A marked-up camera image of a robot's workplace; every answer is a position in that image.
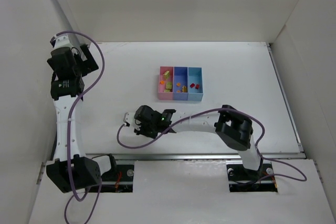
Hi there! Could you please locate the yellow black striped lego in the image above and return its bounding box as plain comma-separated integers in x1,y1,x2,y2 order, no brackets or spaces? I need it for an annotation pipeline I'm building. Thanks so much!
182,86,188,93

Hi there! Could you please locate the green yellow lego stack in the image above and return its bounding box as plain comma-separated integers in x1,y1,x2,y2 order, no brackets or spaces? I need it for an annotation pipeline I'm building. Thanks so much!
162,71,170,80

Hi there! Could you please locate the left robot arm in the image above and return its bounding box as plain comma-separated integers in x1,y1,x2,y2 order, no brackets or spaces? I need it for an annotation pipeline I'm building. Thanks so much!
46,44,117,193

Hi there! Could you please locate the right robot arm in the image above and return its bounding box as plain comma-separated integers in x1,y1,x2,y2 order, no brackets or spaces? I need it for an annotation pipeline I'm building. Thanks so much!
126,105,263,180

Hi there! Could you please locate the pink container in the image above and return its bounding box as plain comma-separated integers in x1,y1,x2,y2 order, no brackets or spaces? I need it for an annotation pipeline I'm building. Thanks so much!
157,66,174,101

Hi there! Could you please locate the dark blue container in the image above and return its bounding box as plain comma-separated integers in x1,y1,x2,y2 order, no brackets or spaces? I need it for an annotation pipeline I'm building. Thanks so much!
173,67,188,101

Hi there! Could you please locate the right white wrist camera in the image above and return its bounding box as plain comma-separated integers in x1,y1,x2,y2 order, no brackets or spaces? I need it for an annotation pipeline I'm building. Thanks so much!
123,112,137,128

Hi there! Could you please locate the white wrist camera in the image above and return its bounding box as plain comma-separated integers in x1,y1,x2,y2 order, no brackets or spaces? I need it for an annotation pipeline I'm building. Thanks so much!
123,112,137,128
50,34,71,49

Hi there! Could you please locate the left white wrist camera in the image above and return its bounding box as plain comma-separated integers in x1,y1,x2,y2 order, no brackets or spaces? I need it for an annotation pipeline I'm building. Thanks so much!
50,34,71,49

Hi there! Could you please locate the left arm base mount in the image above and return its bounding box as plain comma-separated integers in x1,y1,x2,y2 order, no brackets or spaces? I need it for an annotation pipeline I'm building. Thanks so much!
101,164,134,193

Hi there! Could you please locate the aluminium front rail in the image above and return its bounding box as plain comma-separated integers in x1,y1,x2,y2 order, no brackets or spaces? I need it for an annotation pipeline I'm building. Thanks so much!
112,152,307,161

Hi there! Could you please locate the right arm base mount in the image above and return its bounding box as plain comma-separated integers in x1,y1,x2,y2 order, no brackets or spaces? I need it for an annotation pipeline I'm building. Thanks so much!
226,163,278,193

